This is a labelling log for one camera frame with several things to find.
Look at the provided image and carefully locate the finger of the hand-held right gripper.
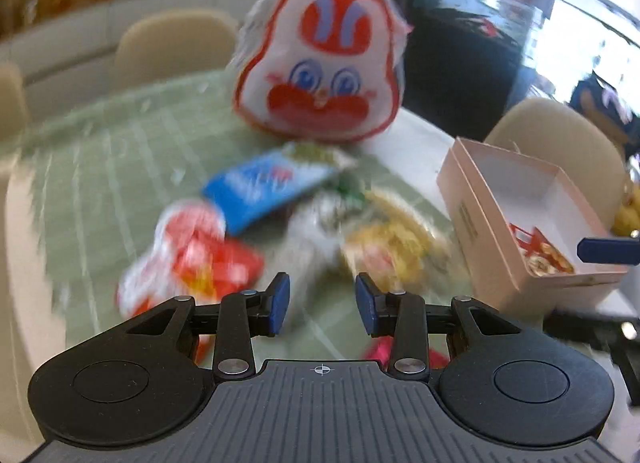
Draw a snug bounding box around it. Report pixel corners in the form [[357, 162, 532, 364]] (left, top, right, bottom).
[[576, 237, 640, 265]]

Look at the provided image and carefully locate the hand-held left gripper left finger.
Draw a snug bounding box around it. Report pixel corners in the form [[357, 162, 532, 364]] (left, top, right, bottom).
[[120, 272, 292, 381]]

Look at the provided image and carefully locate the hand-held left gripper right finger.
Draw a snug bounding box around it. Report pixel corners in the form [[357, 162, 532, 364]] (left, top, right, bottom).
[[354, 273, 522, 381]]

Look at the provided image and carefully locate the red white snack packet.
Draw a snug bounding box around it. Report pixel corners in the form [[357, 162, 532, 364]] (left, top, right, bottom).
[[509, 223, 576, 276]]

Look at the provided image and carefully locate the yellow snack packet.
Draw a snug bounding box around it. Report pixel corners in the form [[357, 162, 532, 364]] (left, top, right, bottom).
[[342, 190, 451, 289]]

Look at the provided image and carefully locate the blue snack packet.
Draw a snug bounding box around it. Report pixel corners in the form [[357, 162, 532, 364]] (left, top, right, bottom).
[[201, 148, 337, 236]]

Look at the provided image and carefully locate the pale pink cardboard box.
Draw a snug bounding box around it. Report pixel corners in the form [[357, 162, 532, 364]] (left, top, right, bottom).
[[436, 137, 630, 313]]

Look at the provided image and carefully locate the yellow plush toy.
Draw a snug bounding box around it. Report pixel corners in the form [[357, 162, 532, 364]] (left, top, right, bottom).
[[610, 178, 640, 239]]

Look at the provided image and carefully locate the pink snack packet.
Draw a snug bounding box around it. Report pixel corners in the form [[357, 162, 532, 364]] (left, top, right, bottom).
[[364, 335, 451, 370]]

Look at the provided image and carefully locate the silver clear snack packet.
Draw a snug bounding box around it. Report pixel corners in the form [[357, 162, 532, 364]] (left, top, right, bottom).
[[284, 188, 362, 330]]

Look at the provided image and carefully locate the blue plush toy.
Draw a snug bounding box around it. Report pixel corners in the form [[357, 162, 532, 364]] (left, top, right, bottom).
[[569, 70, 640, 144]]

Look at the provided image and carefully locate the green white snack packet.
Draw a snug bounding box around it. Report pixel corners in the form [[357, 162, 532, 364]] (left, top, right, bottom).
[[284, 142, 359, 180]]

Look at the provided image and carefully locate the green checked tablecloth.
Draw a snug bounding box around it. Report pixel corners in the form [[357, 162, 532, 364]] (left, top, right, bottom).
[[0, 68, 476, 444]]

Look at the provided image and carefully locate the black cabinet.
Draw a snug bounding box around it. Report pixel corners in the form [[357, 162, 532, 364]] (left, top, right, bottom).
[[402, 0, 527, 141]]

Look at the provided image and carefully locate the white red rabbit-shaped bag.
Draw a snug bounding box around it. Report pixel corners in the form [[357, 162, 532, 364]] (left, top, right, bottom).
[[226, 0, 412, 144]]

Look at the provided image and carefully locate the white sofa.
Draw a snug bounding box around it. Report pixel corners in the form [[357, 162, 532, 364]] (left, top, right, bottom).
[[0, 0, 286, 94]]

